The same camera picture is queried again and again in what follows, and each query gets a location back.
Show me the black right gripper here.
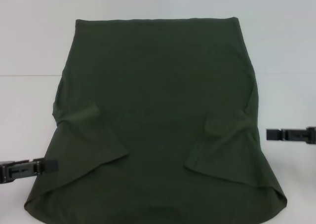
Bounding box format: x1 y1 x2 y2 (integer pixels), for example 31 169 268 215
266 126 316 145

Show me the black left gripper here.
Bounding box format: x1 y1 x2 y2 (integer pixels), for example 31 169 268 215
0 157 59 185

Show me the dark green t-shirt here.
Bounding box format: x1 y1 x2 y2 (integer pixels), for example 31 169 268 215
23 16 289 224

